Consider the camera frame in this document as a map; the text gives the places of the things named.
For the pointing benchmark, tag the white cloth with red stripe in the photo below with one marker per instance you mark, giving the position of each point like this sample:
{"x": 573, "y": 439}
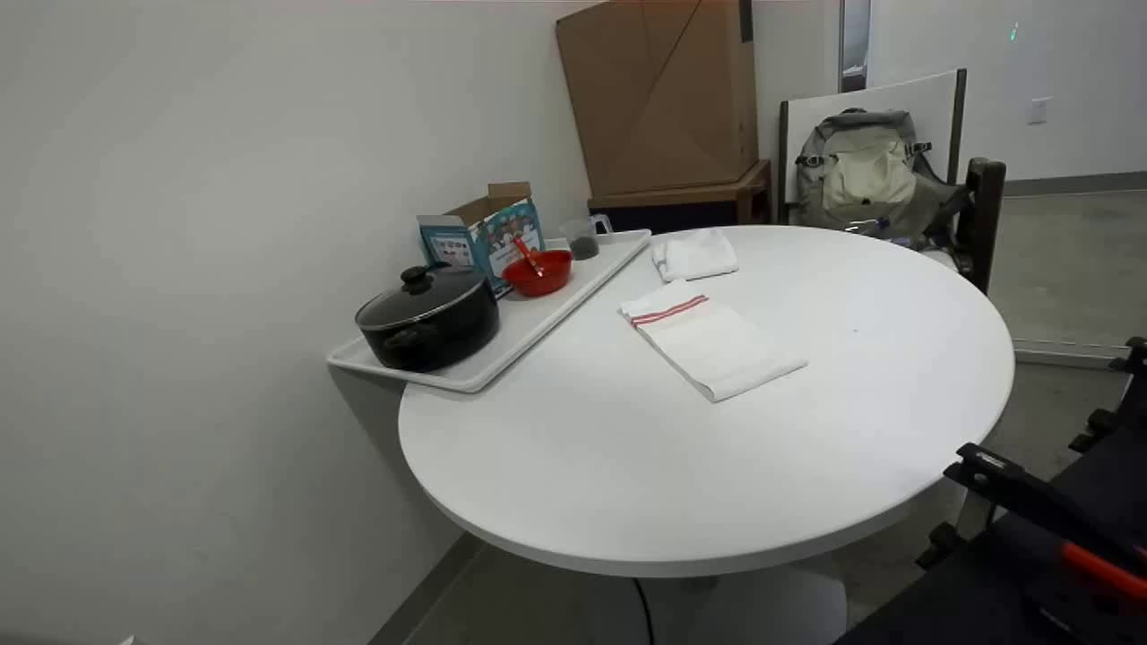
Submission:
{"x": 711, "y": 340}

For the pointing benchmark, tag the small folded white cloth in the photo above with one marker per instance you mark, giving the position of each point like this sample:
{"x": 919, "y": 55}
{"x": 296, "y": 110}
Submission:
{"x": 697, "y": 255}

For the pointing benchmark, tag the white rectangular tray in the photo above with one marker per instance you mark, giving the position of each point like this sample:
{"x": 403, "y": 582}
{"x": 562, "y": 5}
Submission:
{"x": 539, "y": 318}

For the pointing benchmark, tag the red bowl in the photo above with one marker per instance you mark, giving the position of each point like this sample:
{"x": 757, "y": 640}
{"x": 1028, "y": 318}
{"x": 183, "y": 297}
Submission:
{"x": 539, "y": 281}

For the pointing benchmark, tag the small grey object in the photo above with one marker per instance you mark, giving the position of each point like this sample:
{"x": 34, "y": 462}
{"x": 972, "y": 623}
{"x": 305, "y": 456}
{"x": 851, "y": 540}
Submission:
{"x": 582, "y": 250}

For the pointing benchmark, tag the red spoon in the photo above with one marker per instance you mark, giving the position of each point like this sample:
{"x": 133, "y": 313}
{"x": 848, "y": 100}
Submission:
{"x": 524, "y": 252}

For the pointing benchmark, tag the small white cup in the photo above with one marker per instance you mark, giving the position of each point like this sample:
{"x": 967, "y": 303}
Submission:
{"x": 601, "y": 222}

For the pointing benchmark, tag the cardboard box with blue print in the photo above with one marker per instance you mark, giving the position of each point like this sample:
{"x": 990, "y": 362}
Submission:
{"x": 503, "y": 227}

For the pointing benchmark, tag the black pot with lid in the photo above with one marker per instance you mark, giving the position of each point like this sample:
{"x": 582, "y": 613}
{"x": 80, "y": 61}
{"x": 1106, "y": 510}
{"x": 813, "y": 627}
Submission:
{"x": 432, "y": 325}

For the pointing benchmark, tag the dark wooden stand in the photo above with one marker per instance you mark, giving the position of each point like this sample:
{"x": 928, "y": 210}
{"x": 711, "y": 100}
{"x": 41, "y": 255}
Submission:
{"x": 681, "y": 202}

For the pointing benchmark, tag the white support block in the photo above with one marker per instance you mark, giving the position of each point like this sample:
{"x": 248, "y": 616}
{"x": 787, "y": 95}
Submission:
{"x": 362, "y": 412}

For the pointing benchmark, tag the large brown cardboard sheet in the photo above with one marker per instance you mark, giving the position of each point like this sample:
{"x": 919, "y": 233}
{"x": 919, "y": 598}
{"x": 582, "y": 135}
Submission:
{"x": 658, "y": 95}

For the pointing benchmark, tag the grey backpack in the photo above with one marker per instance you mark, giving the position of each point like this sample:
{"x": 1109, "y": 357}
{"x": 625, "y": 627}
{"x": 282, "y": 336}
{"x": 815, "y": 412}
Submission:
{"x": 864, "y": 172}

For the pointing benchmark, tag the narrow door window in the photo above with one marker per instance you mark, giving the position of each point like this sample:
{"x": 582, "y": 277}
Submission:
{"x": 855, "y": 42}

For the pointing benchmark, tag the dark wood chair white panel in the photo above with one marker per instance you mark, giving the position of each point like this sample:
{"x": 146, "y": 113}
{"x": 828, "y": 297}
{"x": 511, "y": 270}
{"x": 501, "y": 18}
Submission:
{"x": 983, "y": 227}

